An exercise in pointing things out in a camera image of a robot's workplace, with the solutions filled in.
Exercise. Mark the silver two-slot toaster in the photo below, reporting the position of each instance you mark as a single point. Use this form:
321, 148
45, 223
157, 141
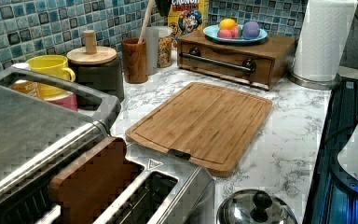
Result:
168, 190

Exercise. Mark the stainless toaster oven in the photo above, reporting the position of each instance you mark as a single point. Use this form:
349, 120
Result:
38, 139

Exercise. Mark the bamboo cutting board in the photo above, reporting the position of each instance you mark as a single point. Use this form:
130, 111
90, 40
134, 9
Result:
208, 125

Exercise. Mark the clear cereal jar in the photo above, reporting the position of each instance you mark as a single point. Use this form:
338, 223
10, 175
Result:
164, 46

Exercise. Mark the brown wooden utensil cup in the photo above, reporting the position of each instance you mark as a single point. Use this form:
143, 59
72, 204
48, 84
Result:
134, 60

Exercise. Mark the frosted plastic cup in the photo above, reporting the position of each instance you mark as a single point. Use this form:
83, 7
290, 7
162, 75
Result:
151, 39

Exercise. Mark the light blue plate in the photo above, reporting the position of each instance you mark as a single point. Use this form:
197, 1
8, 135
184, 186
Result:
211, 32

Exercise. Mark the red toy strawberry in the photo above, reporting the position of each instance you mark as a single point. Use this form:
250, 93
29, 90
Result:
235, 31
224, 33

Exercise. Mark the wooden drawer box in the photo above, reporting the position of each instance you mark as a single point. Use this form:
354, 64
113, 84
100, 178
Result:
260, 64

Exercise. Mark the dark canister with wooden lid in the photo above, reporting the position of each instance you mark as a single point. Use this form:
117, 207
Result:
97, 67

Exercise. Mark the yellow cereal box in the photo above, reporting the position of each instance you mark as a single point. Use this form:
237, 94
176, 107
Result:
186, 16

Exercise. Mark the yellow toy lemon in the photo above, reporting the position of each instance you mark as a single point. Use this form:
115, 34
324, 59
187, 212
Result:
227, 24

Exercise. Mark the purple toy plum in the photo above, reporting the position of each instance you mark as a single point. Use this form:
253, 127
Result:
250, 30

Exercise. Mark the pink cup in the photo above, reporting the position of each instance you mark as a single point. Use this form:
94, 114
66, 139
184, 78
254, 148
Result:
67, 100

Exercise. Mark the steel pot lid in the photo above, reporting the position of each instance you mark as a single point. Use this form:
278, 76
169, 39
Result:
254, 206

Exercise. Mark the brown toast slice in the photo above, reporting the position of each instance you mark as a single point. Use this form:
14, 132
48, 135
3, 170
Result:
89, 184

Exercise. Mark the yellow mug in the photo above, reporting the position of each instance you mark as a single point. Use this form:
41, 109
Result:
52, 65

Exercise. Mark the white paper towel roll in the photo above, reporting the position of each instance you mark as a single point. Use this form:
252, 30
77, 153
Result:
322, 40

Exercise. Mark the wooden utensil handle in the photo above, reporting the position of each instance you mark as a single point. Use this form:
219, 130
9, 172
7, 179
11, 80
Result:
150, 5

